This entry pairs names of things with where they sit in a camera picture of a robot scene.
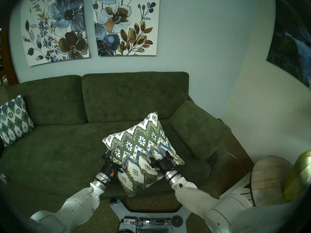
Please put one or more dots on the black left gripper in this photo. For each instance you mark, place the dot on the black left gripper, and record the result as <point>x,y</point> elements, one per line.
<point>110,168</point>

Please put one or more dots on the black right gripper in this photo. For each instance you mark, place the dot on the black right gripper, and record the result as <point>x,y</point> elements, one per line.
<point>165,163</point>

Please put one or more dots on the green blue patterned cushion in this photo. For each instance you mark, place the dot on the green blue patterned cushion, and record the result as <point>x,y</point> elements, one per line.
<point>138,142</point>
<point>14,120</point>

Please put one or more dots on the grey robot base platform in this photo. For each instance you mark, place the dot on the grey robot base platform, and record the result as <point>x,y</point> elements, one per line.
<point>155,214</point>

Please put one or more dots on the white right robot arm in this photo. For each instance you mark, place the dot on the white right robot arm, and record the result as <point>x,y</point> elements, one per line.
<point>213,208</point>

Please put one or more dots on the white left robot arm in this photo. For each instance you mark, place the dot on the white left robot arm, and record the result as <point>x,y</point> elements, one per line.
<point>77,205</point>

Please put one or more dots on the black base caster wheel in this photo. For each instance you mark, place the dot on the black base caster wheel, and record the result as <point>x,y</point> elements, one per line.
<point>113,201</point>

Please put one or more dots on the dark green fabric sofa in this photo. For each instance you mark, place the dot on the dark green fabric sofa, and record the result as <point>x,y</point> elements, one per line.
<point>60,142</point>

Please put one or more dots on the black power strip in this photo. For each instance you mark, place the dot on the black power strip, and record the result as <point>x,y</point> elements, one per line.
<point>160,221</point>

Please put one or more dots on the black round base knob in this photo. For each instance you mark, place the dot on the black round base knob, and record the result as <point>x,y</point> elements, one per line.
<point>177,221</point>

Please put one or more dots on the white slatted chair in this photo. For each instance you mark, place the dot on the white slatted chair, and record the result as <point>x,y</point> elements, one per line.
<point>240,186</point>

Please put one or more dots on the round wooden side table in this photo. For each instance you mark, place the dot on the round wooden side table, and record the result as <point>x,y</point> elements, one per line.
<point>269,181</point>

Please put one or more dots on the small white floor object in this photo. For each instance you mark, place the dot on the small white floor object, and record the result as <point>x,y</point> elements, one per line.
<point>3,178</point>

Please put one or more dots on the brown leaf flower canvas painting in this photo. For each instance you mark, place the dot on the brown leaf flower canvas painting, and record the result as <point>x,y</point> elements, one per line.
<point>126,23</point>

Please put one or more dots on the blue flower canvas painting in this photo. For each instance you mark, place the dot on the blue flower canvas painting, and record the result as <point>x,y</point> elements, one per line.
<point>58,28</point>

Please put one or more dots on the gold metallic vase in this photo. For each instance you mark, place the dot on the gold metallic vase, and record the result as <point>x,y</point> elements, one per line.
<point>300,176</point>

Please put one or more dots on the brown wooden door frame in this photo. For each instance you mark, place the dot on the brown wooden door frame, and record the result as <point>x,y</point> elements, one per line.
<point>9,65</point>

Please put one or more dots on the forest waterfall wall picture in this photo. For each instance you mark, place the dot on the forest waterfall wall picture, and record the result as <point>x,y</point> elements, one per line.
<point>289,40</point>

